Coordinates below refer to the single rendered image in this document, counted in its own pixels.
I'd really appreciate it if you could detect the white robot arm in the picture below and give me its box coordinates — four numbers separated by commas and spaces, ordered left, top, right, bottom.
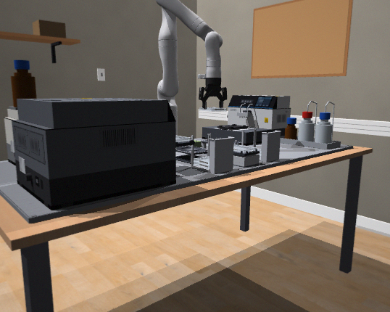
155, 0, 223, 135

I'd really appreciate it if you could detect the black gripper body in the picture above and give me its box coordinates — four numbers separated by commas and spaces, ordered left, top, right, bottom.
205, 78, 222, 97

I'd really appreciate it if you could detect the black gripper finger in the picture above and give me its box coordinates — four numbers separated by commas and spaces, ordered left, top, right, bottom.
199, 87, 214, 110
216, 87, 227, 108

